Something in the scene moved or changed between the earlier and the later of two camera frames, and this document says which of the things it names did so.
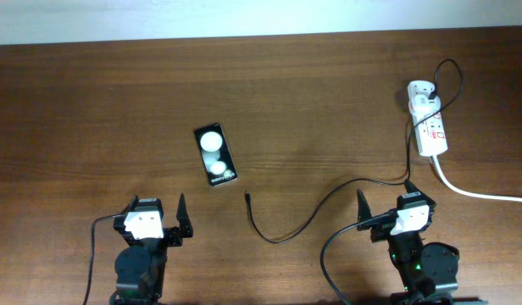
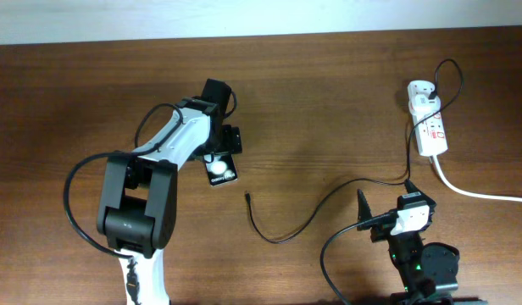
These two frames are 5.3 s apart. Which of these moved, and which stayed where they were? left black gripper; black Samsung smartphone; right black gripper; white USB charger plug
Moved: left black gripper
Stayed: white USB charger plug; black Samsung smartphone; right black gripper
